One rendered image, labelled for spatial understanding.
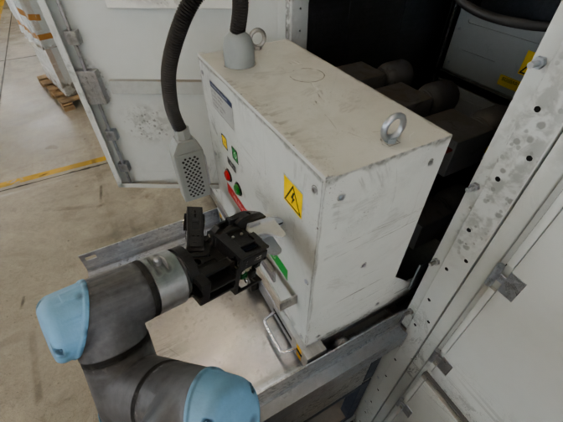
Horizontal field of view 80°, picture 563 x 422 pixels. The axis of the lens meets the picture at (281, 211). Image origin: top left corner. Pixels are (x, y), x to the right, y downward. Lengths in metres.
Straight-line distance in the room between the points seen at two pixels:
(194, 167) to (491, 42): 0.96
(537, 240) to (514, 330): 0.17
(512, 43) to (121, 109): 1.19
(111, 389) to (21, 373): 1.71
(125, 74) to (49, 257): 1.62
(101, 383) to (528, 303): 0.57
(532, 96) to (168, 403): 0.53
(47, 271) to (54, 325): 2.06
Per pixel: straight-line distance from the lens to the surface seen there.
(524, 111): 0.55
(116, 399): 0.43
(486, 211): 0.62
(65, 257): 2.49
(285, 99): 0.60
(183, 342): 0.91
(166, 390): 0.36
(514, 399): 0.77
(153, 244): 1.11
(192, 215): 0.55
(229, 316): 0.92
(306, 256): 0.56
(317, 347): 0.79
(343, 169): 0.44
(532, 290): 0.61
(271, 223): 0.55
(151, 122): 1.21
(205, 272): 0.45
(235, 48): 0.71
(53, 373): 2.06
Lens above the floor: 1.65
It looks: 44 degrees down
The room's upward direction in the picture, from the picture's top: straight up
